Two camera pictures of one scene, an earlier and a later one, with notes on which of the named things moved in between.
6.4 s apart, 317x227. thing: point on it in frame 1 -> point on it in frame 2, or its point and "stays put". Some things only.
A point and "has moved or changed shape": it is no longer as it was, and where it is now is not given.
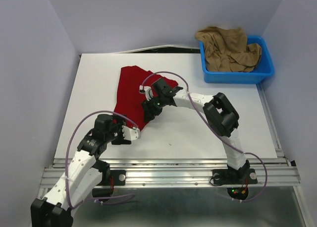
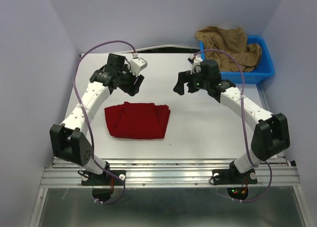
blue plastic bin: [264, 68] stays put
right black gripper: [149, 110] -> [184, 77]
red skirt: [130, 101] has moved or changed shape
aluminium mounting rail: [189, 172] stays put
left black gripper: [120, 120] -> [132, 89]
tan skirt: [227, 49] stays put
